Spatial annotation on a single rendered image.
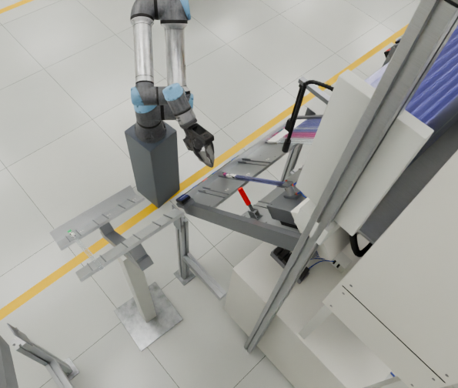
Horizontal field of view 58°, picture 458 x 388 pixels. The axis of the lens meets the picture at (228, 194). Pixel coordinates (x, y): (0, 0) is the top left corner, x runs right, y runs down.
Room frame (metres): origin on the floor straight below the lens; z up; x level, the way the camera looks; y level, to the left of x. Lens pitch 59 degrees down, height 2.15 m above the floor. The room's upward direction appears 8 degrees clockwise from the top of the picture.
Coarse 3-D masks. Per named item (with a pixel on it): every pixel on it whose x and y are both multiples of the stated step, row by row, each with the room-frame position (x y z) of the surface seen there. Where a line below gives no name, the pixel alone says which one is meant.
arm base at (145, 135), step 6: (162, 120) 1.30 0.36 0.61; (138, 126) 1.23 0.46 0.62; (144, 126) 1.21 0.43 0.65; (156, 126) 1.23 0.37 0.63; (162, 126) 1.26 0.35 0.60; (138, 132) 1.22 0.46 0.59; (144, 132) 1.21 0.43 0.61; (150, 132) 1.21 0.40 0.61; (156, 132) 1.22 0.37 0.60; (162, 132) 1.24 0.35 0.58; (138, 138) 1.21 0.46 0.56; (144, 138) 1.20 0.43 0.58; (150, 138) 1.21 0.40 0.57; (156, 138) 1.21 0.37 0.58; (162, 138) 1.23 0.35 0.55
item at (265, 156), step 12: (264, 144) 1.15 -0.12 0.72; (276, 144) 1.11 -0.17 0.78; (252, 156) 1.05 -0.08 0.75; (264, 156) 1.02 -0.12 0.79; (276, 156) 1.00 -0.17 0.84; (240, 168) 0.98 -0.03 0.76; (252, 168) 0.95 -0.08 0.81; (264, 168) 0.93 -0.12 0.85; (216, 180) 0.92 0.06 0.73; (228, 180) 0.90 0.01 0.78; (240, 180) 0.87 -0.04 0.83; (204, 192) 0.84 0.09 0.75; (216, 192) 0.82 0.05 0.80; (228, 192) 0.80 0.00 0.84; (204, 204) 0.76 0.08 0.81; (216, 204) 0.74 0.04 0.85
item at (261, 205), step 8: (296, 176) 0.81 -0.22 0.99; (272, 192) 0.74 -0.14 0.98; (280, 192) 0.73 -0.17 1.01; (264, 200) 0.70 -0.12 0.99; (256, 208) 0.67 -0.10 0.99; (264, 208) 0.66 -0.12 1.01; (248, 216) 0.63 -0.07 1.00; (264, 216) 0.61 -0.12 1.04; (272, 224) 0.57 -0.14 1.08; (280, 224) 0.56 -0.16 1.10
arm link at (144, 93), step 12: (144, 0) 1.50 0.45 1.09; (132, 12) 1.46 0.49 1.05; (144, 12) 1.46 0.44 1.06; (132, 24) 1.44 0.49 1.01; (144, 24) 1.43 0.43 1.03; (144, 36) 1.38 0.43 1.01; (144, 48) 1.33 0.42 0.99; (144, 60) 1.29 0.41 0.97; (144, 72) 1.25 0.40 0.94; (144, 84) 1.20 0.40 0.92; (132, 96) 1.15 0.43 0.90; (144, 96) 1.16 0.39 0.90; (156, 96) 1.17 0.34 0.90
